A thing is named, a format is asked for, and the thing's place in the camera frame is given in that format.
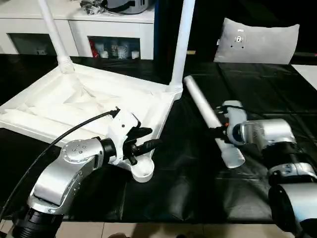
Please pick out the white plastic table leg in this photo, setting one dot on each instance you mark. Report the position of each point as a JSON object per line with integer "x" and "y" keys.
{"x": 182, "y": 44}
{"x": 203, "y": 104}
{"x": 53, "y": 29}

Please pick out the white plastic table top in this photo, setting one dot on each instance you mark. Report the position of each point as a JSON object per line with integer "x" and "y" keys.
{"x": 62, "y": 99}

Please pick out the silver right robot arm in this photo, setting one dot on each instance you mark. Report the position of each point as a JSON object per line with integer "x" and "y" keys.
{"x": 272, "y": 134}

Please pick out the black work mat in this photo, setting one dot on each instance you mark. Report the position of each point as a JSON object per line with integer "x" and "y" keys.
{"x": 260, "y": 94}

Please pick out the small white cup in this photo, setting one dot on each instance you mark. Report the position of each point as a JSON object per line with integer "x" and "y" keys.
{"x": 104, "y": 53}
{"x": 135, "y": 54}

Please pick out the small yellow label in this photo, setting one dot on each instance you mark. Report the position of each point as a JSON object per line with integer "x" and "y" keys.
{"x": 191, "y": 52}

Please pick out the tall white jar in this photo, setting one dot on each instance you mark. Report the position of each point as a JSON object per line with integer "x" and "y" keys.
{"x": 123, "y": 50}

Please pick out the grey printed cushion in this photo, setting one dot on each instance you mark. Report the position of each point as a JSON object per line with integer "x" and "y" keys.
{"x": 260, "y": 44}

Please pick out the white flat sheet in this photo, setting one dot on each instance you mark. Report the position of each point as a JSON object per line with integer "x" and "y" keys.
{"x": 307, "y": 74}

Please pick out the black tall furniture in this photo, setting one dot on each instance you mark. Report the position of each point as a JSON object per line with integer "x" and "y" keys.
{"x": 210, "y": 15}

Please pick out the white glass-door cabinet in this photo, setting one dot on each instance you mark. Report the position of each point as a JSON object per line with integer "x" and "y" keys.
{"x": 74, "y": 27}

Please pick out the dark crumpled cloth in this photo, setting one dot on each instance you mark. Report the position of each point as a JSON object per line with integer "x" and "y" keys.
{"x": 90, "y": 6}

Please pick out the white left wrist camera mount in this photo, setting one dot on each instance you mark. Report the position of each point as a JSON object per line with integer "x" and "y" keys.
{"x": 121, "y": 126}

